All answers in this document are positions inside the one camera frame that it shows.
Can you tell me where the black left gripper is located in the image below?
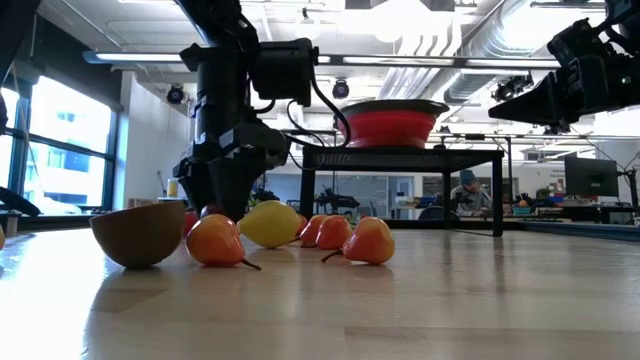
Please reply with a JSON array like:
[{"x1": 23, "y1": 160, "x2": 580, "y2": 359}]
[{"x1": 172, "y1": 122, "x2": 292, "y2": 224}]

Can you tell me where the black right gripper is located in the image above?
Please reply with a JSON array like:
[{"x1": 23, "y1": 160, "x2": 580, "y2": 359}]
[{"x1": 488, "y1": 53, "x2": 640, "y2": 127}]

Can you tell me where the dark red pomegranate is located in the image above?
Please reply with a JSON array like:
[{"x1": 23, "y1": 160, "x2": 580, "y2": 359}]
[{"x1": 199, "y1": 202, "x2": 227, "y2": 221}]

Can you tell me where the red collapsible colander bowl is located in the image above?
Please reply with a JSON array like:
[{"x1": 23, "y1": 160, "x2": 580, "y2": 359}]
[{"x1": 333, "y1": 98, "x2": 450, "y2": 149}]

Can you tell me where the yellow toy lemon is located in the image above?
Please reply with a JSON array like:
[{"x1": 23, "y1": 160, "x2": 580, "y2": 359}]
[{"x1": 237, "y1": 199, "x2": 304, "y2": 250}]

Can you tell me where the black computer monitor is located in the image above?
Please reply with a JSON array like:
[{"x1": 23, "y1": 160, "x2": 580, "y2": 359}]
[{"x1": 564, "y1": 155, "x2": 620, "y2": 198}]

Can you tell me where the green kiwi half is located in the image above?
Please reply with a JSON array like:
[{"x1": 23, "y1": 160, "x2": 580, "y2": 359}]
[{"x1": 89, "y1": 200, "x2": 187, "y2": 270}]

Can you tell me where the person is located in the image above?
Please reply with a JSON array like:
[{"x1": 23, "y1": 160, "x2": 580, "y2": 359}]
[{"x1": 449, "y1": 168, "x2": 494, "y2": 219}]

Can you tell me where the long ceiling light fixture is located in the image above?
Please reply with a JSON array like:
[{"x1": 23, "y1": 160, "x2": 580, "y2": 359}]
[{"x1": 82, "y1": 49, "x2": 561, "y2": 70}]

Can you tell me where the black perforated metal shelf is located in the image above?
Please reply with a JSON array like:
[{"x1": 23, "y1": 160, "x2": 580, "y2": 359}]
[{"x1": 300, "y1": 146, "x2": 506, "y2": 238}]

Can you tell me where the black office chair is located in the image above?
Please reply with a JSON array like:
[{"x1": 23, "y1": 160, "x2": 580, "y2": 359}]
[{"x1": 417, "y1": 205, "x2": 461, "y2": 222}]

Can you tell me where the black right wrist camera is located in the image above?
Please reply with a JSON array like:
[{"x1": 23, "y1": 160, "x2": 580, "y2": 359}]
[{"x1": 546, "y1": 18, "x2": 609, "y2": 69}]

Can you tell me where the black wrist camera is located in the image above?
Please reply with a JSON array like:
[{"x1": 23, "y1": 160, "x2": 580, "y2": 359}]
[
  {"x1": 546, "y1": 18, "x2": 609, "y2": 69},
  {"x1": 249, "y1": 38, "x2": 321, "y2": 107}
]

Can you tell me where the silver ventilation duct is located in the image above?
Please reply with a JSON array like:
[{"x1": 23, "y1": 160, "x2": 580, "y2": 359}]
[{"x1": 442, "y1": 0, "x2": 534, "y2": 105}]

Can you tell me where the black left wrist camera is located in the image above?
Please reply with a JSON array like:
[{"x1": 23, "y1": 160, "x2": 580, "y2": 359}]
[{"x1": 249, "y1": 38, "x2": 321, "y2": 107}]

